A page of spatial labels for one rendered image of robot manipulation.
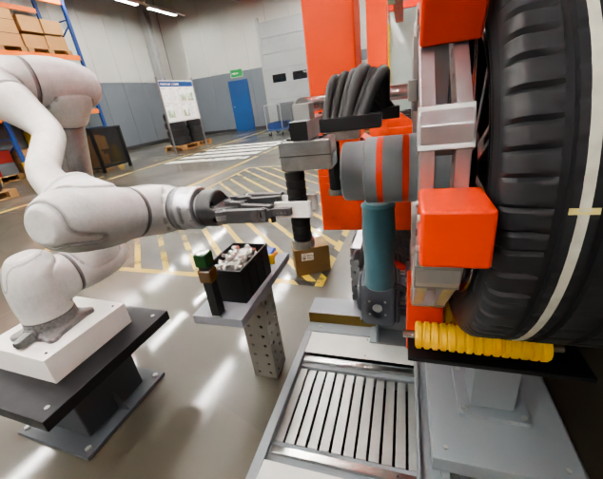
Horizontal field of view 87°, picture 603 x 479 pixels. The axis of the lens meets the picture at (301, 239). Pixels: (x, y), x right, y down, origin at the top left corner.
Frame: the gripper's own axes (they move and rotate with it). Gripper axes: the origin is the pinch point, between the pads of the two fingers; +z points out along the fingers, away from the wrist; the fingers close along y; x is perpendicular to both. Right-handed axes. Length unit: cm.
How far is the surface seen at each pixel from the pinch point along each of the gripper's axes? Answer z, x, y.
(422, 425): 24, -68, -10
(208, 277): -32.5, -24.0, -10.5
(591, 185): 36.6, 6.6, 15.6
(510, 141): 29.5, 11.3, 13.8
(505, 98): 29.2, 15.4, 11.5
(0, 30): -918, 257, -613
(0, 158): -933, -25, -493
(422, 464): 24, -68, 0
